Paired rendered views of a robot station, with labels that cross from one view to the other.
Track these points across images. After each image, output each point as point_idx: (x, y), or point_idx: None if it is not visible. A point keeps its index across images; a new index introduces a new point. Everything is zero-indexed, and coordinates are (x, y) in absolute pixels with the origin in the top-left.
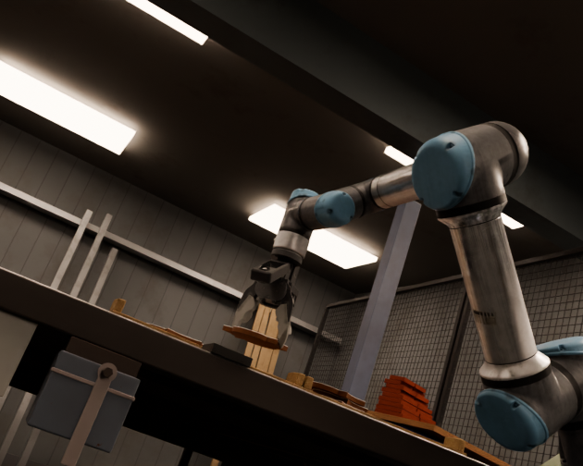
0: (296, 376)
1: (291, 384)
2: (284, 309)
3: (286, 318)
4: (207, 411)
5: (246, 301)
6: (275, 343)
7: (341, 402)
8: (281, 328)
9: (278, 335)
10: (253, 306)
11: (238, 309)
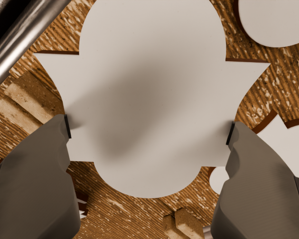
0: (24, 82)
1: (26, 51)
2: None
3: (4, 172)
4: None
5: (287, 217)
6: (47, 50)
7: None
8: (42, 136)
9: (62, 120)
10: (224, 197)
11: (289, 171)
